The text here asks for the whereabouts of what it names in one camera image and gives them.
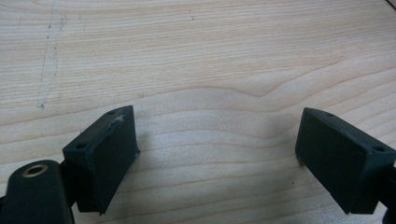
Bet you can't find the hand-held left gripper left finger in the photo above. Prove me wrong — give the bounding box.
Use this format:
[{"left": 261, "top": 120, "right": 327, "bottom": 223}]
[{"left": 62, "top": 105, "right": 141, "bottom": 217}]

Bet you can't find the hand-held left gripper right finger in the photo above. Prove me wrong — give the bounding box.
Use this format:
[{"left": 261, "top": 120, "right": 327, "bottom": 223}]
[{"left": 294, "top": 106, "right": 396, "bottom": 216}]

